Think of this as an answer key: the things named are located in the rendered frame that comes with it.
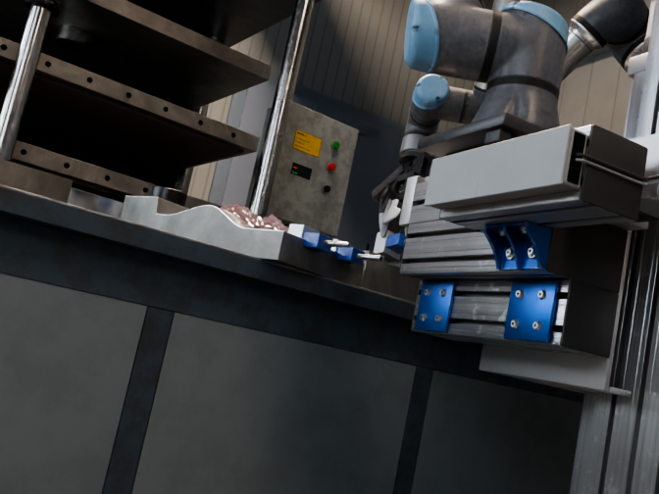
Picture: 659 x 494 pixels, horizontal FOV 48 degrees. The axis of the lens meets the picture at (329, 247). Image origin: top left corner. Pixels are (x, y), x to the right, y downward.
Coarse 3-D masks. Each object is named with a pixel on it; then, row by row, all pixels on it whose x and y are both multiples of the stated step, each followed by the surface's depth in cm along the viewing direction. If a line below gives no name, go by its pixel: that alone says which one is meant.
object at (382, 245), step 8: (392, 232) 165; (376, 240) 166; (384, 240) 163; (392, 240) 162; (400, 240) 160; (376, 248) 165; (384, 248) 163; (392, 248) 163; (400, 248) 162; (392, 256) 164
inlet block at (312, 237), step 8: (296, 224) 140; (296, 232) 140; (304, 232) 139; (312, 232) 138; (304, 240) 138; (312, 240) 137; (320, 240) 137; (328, 240) 137; (312, 248) 138; (320, 248) 137; (328, 248) 139
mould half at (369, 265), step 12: (372, 252) 159; (372, 264) 159; (384, 264) 161; (372, 276) 159; (384, 276) 161; (396, 276) 163; (408, 276) 165; (372, 288) 159; (384, 288) 161; (396, 288) 163; (408, 288) 165; (408, 300) 165
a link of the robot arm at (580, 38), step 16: (592, 0) 167; (608, 0) 163; (624, 0) 163; (640, 0) 164; (576, 16) 166; (592, 16) 163; (608, 16) 162; (624, 16) 162; (640, 16) 164; (576, 32) 165; (592, 32) 163; (608, 32) 163; (624, 32) 165; (576, 48) 166; (592, 48) 166; (576, 64) 168
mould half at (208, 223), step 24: (144, 216) 160; (168, 216) 155; (192, 216) 150; (216, 216) 146; (216, 240) 144; (240, 240) 140; (264, 240) 136; (288, 240) 135; (288, 264) 135; (312, 264) 141; (336, 264) 146
